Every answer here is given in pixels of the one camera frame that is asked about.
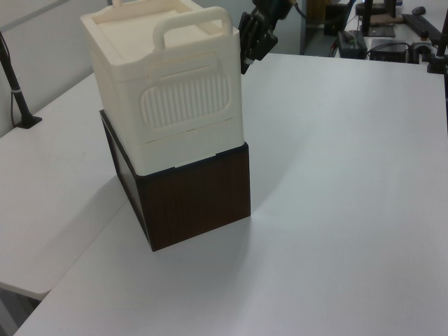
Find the black monitor stand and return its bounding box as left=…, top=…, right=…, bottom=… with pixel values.
left=356, top=0, right=400, bottom=39

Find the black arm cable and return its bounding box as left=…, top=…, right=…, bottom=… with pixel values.
left=289, top=0, right=306, bottom=19

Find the cream plastic cabinet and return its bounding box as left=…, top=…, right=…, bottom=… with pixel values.
left=79, top=0, right=246, bottom=176

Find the black clamped camera pole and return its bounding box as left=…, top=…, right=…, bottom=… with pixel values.
left=0, top=30, right=43, bottom=131

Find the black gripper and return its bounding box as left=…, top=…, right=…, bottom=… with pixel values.
left=238, top=0, right=293, bottom=76

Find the black electronics box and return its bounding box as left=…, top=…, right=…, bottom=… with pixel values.
left=368, top=38, right=411, bottom=64

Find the dark brown wooden drawer box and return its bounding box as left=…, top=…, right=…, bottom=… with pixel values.
left=99, top=108, right=252, bottom=253

